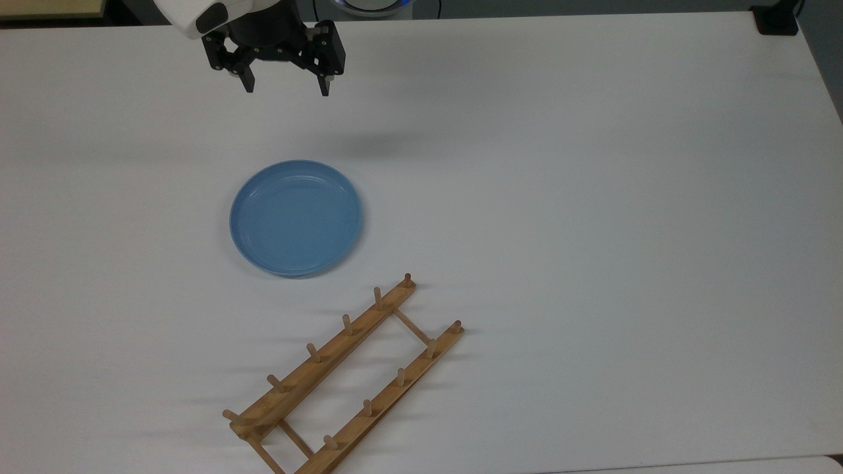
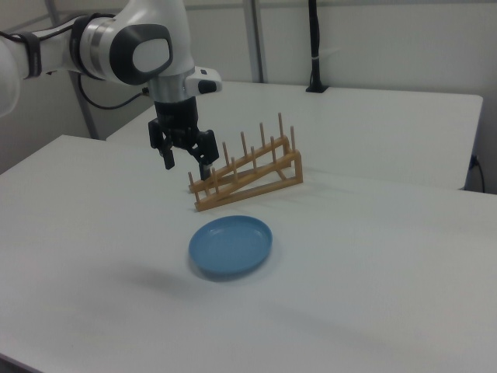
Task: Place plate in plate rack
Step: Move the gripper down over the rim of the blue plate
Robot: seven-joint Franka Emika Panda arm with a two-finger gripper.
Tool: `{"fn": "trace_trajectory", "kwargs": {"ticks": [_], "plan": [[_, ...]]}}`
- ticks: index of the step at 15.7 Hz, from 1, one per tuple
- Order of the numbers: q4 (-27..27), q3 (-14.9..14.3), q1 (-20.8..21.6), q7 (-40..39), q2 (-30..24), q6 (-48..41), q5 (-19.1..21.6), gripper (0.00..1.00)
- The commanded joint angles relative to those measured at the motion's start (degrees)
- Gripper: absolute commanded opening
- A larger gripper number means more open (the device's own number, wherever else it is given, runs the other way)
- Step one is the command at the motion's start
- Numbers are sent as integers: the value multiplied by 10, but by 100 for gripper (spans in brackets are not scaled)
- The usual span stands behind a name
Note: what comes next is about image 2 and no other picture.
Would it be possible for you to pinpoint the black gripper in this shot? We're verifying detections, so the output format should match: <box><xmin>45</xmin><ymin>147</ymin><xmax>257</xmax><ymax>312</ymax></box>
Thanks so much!
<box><xmin>148</xmin><ymin>96</ymin><xmax>217</xmax><ymax>180</ymax></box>

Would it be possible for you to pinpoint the blue round plate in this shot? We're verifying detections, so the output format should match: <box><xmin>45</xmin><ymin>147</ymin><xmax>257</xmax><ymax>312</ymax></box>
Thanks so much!
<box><xmin>188</xmin><ymin>214</ymin><xmax>274</xmax><ymax>281</ymax></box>

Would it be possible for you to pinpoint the wooden plate rack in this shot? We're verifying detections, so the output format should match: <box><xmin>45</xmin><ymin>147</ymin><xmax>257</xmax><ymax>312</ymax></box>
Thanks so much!
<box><xmin>187</xmin><ymin>112</ymin><xmax>303</xmax><ymax>213</ymax></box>

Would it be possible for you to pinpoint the black pole with clamp base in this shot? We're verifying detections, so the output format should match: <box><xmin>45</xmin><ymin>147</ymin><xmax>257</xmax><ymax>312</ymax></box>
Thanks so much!
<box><xmin>305</xmin><ymin>0</ymin><xmax>329</xmax><ymax>94</ymax></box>

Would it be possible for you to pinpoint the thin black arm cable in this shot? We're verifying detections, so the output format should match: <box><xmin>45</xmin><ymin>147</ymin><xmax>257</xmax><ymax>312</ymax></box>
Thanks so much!
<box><xmin>78</xmin><ymin>72</ymin><xmax>150</xmax><ymax>110</ymax></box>

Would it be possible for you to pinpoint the black cable at table edge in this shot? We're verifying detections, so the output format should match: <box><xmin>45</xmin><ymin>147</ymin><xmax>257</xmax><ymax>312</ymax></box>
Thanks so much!
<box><xmin>471</xmin><ymin>155</ymin><xmax>487</xmax><ymax>193</ymax></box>

